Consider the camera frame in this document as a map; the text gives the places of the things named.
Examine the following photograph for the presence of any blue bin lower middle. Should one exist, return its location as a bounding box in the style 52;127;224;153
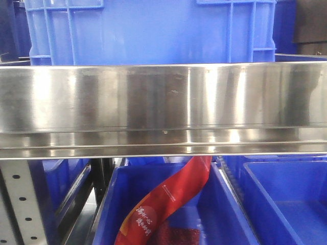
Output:
93;163;258;244

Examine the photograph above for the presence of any blue bin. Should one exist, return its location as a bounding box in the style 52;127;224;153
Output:
93;163;258;244
221;155;326;244

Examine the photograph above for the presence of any blue bin lower right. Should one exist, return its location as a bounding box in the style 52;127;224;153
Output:
221;155;326;244

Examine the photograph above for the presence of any red printed banner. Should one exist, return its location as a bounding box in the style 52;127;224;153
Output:
114;156;212;244

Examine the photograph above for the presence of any blue crate on shelf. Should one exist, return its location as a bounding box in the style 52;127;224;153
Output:
25;1;276;65

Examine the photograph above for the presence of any stainless steel shelf rail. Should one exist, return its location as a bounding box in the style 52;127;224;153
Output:
1;61;326;160

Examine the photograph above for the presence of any white perforated shelf post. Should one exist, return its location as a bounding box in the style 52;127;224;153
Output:
1;160;48;244

